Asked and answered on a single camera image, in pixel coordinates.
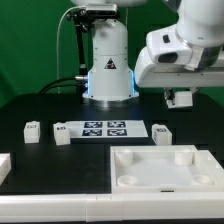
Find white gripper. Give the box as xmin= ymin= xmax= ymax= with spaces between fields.
xmin=134 ymin=47 xmax=224 ymax=108

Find white square tabletop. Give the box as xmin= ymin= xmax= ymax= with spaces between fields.
xmin=110 ymin=145 xmax=224 ymax=194

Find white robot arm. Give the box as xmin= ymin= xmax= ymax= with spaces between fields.
xmin=71 ymin=0 xmax=224 ymax=108

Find white marker sheet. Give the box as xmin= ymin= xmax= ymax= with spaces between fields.
xmin=66 ymin=120 xmax=148 ymax=138

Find white front fence bar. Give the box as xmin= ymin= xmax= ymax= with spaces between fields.
xmin=0 ymin=192 xmax=224 ymax=223

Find white left fence piece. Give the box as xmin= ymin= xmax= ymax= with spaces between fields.
xmin=0 ymin=153 xmax=11 ymax=185

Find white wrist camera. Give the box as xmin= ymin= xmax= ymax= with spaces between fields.
xmin=146 ymin=25 xmax=195 ymax=71

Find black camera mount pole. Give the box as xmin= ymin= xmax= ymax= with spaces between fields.
xmin=66 ymin=9 xmax=94 ymax=75

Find grey background camera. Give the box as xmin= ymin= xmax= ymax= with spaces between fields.
xmin=86 ymin=4 xmax=117 ymax=16

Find black base cables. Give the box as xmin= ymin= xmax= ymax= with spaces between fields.
xmin=38 ymin=75 xmax=89 ymax=95

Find grey cable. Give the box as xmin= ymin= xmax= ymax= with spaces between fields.
xmin=55 ymin=5 xmax=84 ymax=94

